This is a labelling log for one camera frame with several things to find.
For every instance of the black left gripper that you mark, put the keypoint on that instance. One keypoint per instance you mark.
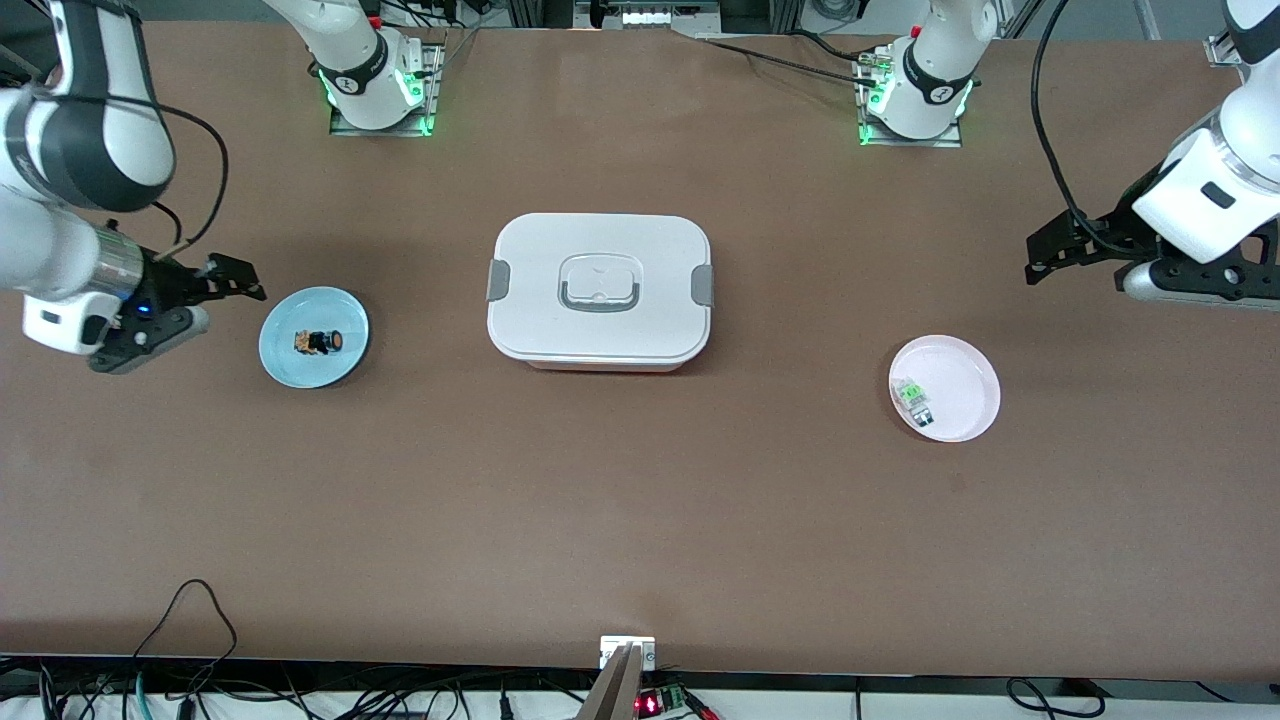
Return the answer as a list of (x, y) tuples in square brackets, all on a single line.
[(1112, 232)]

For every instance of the grey box with lit panel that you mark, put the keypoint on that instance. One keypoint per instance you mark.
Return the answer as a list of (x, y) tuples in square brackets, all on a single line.
[(650, 14)]

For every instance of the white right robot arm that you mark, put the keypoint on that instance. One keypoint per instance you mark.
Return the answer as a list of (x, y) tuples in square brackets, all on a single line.
[(60, 240)]

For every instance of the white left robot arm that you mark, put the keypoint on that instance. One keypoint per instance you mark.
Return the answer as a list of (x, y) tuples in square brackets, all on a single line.
[(1200, 200)]

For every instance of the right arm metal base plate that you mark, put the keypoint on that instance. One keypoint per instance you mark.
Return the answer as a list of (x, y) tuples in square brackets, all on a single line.
[(433, 62)]

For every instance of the orange push-button switch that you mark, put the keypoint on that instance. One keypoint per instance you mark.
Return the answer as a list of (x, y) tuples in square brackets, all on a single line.
[(318, 342)]

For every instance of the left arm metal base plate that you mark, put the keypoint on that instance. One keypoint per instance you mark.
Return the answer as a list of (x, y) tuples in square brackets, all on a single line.
[(950, 142)]

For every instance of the white lidded lunch box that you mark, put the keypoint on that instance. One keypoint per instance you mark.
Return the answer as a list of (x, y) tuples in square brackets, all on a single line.
[(600, 335)]

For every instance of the grey camera stand bar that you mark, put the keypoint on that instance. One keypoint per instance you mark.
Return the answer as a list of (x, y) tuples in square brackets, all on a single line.
[(615, 690)]

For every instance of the circuit board with red light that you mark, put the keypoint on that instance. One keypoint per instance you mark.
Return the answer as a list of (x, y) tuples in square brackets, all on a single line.
[(662, 700)]

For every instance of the light blue round plate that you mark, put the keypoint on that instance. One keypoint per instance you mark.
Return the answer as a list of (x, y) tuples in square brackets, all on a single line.
[(300, 375)]

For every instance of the aluminium frame post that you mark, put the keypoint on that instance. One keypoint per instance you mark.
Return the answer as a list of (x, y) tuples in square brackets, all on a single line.
[(1218, 48)]

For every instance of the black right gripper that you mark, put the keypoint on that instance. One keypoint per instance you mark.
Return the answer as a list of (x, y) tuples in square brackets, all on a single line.
[(164, 283)]

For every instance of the green push-button switch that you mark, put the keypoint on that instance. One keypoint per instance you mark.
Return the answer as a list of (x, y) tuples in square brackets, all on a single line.
[(915, 402)]

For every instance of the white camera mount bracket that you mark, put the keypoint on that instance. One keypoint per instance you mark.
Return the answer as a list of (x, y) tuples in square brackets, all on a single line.
[(615, 648)]

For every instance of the white plate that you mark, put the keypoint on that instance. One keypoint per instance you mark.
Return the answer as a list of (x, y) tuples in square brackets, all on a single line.
[(960, 385)]

